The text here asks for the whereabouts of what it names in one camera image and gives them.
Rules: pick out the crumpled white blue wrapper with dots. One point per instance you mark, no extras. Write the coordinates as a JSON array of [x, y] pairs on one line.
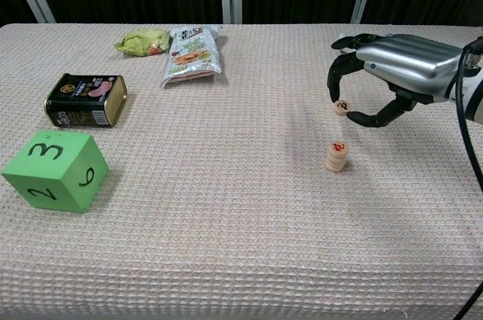
[[341, 41]]

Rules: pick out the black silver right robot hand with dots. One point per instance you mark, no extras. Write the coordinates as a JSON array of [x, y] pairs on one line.
[[407, 61]]

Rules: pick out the wooden chess piece black character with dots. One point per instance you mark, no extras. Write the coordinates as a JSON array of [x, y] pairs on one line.
[[342, 107]]

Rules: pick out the green foam numbered die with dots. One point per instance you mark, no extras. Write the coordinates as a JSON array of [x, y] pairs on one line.
[[53, 171]]

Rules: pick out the plain wooden chess piece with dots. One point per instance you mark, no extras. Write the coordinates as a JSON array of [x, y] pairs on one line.
[[335, 159], [333, 168]]

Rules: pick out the beige waffle weave tablecloth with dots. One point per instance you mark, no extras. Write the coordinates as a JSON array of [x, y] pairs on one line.
[[226, 229]]

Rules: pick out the black gold luncheon meat tin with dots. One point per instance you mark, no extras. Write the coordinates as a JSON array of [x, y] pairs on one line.
[[85, 100]]

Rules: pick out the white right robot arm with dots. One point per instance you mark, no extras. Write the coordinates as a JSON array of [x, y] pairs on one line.
[[473, 97]]

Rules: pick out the white snack stick bag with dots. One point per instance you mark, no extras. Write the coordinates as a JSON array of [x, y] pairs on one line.
[[192, 57]]

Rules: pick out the green crumpled snack bag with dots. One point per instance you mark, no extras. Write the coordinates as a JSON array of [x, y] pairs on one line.
[[141, 43]]

